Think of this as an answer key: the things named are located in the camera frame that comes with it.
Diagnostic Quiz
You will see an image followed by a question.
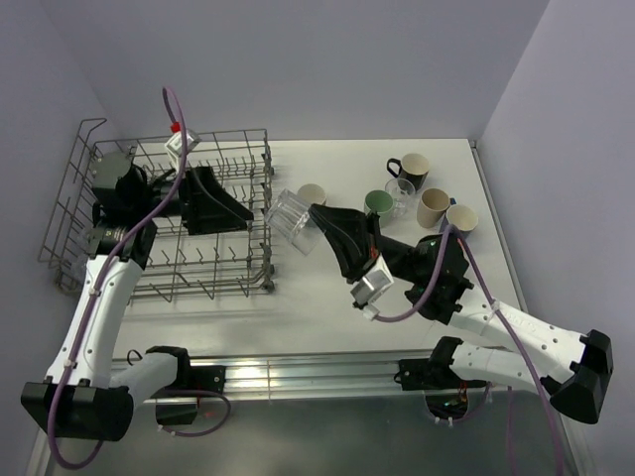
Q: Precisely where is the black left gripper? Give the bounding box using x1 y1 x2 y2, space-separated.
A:
132 167 252 235

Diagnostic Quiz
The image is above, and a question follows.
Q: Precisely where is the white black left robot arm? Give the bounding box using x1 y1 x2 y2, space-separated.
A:
21 152 254 441

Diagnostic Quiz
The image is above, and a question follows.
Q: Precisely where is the aluminium mounting rail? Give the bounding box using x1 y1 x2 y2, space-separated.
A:
47 346 570 406

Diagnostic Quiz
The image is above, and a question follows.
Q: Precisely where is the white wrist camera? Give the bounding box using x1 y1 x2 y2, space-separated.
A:
164 122 201 173
350 256 395 320

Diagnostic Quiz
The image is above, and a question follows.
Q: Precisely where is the clear glass mug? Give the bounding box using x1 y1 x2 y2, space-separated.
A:
384 178 416 218

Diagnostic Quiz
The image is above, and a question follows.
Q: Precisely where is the black mug cream inside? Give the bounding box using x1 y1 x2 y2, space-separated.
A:
386 153 431 191

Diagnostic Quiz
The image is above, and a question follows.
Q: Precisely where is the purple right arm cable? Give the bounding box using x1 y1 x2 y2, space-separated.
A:
369 225 567 476

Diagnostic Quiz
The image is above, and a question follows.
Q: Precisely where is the blue cup cream inside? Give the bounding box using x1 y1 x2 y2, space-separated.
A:
440 203 478 238

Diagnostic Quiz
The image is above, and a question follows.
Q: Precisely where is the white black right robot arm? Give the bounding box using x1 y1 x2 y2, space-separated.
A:
309 204 614 424

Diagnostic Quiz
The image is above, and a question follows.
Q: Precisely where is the beige cup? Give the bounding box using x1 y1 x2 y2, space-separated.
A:
417 187 450 228

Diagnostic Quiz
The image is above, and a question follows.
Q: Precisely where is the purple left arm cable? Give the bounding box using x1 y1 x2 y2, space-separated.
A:
48 86 232 471

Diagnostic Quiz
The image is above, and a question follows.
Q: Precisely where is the clear glass tumbler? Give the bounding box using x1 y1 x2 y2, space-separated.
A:
265 188 322 256
67 229 92 284

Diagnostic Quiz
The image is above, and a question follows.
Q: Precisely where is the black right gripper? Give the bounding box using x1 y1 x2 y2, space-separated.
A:
309 201 424 284

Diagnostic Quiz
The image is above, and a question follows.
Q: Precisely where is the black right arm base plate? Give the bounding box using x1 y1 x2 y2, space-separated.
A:
393 358 487 392

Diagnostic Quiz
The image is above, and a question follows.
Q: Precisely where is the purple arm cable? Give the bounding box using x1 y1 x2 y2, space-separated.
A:
48 86 232 471
369 225 567 476

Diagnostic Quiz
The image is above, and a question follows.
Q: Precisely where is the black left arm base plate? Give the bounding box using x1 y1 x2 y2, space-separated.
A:
152 365 227 432

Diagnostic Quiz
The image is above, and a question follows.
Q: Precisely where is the grey-blue mug cream inside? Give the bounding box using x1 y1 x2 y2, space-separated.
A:
297 183 327 205

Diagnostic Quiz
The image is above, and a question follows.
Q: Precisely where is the green ceramic cup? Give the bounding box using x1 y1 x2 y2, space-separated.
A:
364 189 395 227

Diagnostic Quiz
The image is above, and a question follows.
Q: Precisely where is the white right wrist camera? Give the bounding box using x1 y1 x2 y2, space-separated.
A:
350 256 395 320

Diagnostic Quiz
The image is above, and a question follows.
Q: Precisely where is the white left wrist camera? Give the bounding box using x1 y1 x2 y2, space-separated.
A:
164 122 201 173

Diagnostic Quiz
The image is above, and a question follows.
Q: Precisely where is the grey wire dish rack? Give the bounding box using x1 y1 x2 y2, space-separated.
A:
37 118 275 302

